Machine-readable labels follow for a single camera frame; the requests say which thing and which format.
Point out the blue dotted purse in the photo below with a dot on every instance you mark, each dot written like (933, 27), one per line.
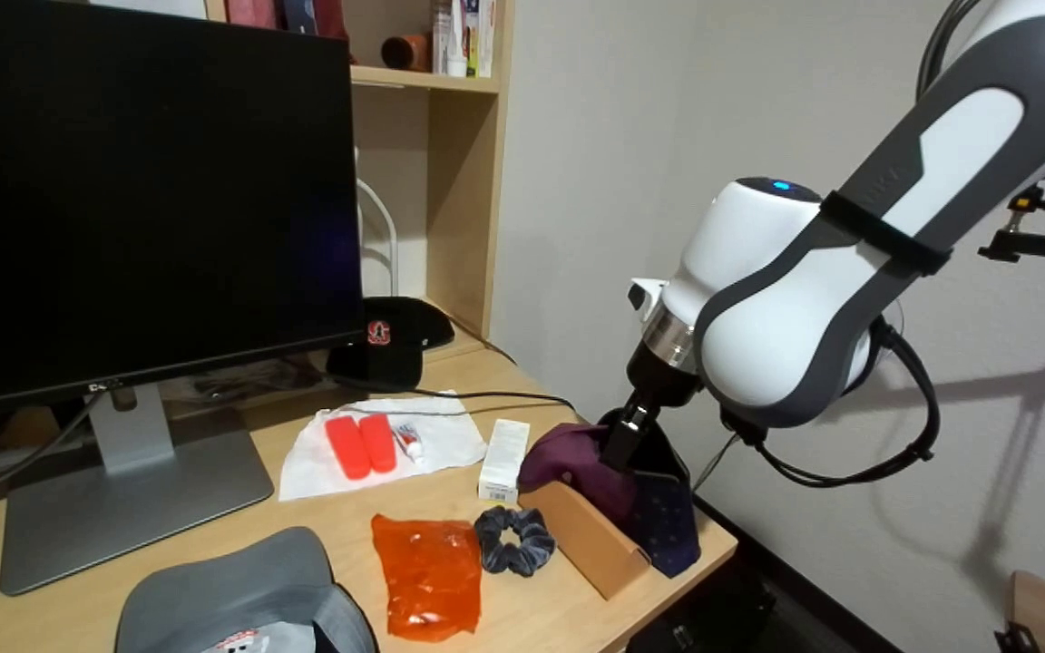
(668, 531)

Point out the red plastic case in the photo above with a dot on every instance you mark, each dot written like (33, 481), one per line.
(359, 447)

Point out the black camera stand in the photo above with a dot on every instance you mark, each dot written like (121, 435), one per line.
(1035, 244)

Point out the light wooden shelf unit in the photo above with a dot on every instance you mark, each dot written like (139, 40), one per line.
(456, 182)

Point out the black computer monitor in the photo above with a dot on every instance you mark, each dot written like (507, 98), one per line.
(145, 182)

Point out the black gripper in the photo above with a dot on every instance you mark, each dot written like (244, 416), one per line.
(656, 387)

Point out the white paper towel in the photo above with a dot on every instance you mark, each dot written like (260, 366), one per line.
(305, 467)

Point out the maroon round object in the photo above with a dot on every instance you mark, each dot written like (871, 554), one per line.
(571, 467)

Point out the silver monitor stand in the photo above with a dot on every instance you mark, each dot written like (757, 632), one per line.
(124, 495)

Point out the small white red tube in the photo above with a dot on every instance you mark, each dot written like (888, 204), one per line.
(409, 442)

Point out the grey cap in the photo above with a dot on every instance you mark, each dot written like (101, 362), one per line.
(218, 594)

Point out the brown wooden block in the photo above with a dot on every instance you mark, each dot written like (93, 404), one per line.
(582, 539)

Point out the white box with yellow edge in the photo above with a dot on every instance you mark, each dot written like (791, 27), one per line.
(507, 467)

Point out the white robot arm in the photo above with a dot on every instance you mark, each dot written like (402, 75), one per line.
(777, 314)

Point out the brown roll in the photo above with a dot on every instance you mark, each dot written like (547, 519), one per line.
(405, 52)

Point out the dark blue scrunchie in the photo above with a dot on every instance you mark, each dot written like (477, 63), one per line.
(490, 531)

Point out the orange plastic bag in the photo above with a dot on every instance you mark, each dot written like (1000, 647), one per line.
(427, 575)

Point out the black cap with red badge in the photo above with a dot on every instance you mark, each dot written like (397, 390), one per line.
(397, 345)

